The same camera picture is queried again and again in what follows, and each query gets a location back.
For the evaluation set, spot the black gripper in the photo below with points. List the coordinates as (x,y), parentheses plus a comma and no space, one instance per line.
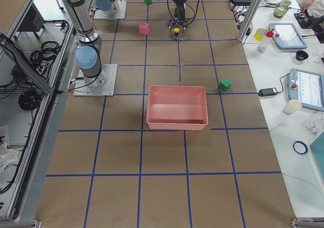
(179,11)

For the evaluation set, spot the yellow push button switch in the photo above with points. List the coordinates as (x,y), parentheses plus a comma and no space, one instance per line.
(176,34)

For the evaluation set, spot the person's hand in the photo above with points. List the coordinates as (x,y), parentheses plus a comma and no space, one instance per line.
(305,5)

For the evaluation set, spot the pink cube front centre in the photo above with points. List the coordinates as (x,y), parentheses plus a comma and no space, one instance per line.
(144,28)

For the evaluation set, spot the green cube near bin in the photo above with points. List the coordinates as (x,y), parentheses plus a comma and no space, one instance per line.
(225,84)

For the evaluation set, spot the yellow tape roll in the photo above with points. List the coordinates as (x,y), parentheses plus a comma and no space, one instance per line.
(259,34)

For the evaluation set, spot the clear spray bottle red cap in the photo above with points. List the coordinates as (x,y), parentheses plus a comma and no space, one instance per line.
(267,38)

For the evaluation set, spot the pink plastic bin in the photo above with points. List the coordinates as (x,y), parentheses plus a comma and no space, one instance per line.
(177,108)

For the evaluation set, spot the green water bottle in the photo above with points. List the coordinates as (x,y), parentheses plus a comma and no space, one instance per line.
(281,8)

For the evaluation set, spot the blue teach pendant far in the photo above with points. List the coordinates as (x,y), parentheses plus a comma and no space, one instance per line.
(289,36)

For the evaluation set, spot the blue teach pendant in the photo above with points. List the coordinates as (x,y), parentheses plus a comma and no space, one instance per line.
(289,36)
(306,87)

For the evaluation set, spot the black power adapter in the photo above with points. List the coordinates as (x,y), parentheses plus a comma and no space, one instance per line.
(267,92)

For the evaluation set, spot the white plastic cup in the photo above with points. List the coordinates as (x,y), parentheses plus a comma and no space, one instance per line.
(292,106)

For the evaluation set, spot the blue teach pendant near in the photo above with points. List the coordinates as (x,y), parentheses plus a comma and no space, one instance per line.
(306,87)

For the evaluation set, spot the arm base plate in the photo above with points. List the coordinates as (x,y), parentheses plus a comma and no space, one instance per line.
(106,10)
(103,86)

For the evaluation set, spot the aluminium frame post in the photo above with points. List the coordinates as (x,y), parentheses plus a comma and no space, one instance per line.
(248,19)

